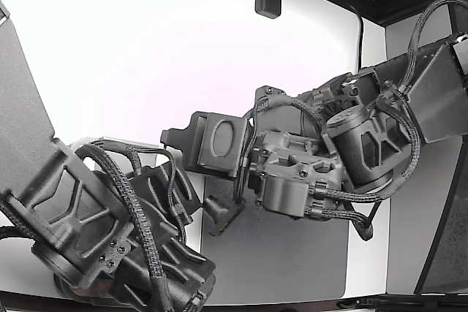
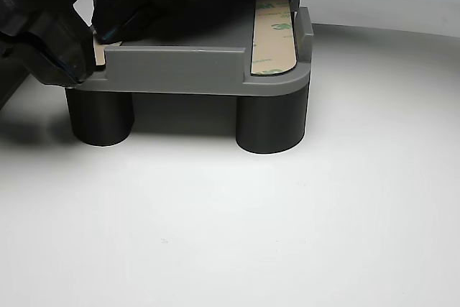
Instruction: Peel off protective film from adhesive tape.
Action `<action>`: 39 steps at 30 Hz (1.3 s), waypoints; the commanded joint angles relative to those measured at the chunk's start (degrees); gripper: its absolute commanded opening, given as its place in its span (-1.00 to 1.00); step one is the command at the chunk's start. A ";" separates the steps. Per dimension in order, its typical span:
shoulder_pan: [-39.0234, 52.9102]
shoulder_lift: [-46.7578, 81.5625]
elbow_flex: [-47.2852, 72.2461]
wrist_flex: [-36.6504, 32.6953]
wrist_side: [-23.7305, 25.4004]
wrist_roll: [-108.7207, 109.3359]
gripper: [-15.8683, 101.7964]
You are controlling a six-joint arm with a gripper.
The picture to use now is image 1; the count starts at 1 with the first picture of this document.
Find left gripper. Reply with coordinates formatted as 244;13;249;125
109;160;217;312

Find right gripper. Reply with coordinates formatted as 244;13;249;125
160;111;347;222

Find gray mat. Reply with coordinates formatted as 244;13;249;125
200;175;350;300

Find dark mesh side panel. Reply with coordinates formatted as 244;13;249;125
412;136;468;297

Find black braided cable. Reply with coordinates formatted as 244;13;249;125
252;95;326;126
72;143;173;312
0;226;37;243
400;0;468;90
310;198;381;242
310;85;421;205
87;139;147;178

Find thin black cable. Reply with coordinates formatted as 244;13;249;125
349;3;366;72

